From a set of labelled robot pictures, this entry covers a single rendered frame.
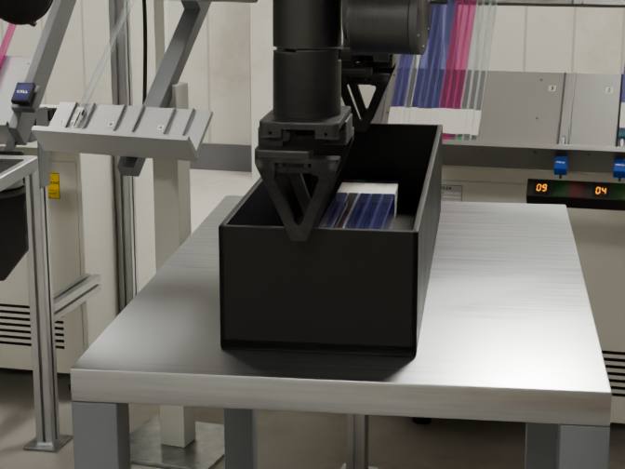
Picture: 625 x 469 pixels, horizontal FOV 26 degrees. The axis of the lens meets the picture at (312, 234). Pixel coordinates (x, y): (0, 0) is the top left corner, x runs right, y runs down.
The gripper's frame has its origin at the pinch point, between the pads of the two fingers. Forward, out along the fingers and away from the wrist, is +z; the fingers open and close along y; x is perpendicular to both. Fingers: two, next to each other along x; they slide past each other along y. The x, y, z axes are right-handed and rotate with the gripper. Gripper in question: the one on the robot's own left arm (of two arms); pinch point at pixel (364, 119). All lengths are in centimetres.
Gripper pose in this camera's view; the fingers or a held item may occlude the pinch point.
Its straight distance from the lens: 170.7
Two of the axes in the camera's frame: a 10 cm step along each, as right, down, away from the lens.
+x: -9.9, -0.4, 1.2
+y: 1.2, -2.4, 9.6
